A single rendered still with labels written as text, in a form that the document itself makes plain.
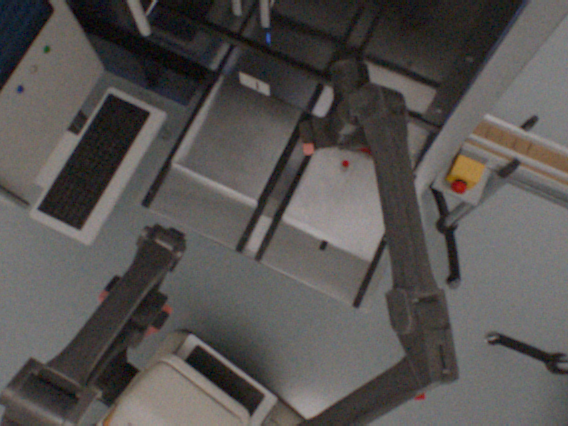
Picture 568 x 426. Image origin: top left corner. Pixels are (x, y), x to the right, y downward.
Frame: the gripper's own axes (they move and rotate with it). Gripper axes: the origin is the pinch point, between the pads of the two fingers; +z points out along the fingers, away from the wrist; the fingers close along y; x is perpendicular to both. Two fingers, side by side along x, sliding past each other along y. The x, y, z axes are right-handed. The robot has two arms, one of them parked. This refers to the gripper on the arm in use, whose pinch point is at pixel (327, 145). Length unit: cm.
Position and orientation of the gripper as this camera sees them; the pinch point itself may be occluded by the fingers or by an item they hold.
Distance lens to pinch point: 130.2
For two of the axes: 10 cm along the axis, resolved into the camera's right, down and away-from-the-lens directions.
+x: 1.7, 9.7, -1.9
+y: -9.7, 1.3, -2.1
